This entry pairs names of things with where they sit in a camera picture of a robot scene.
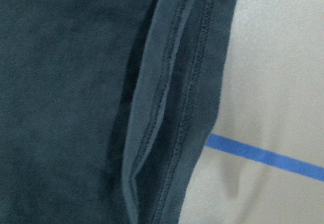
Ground black graphic t-shirt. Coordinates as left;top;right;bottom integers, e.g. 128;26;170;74
1;0;237;223

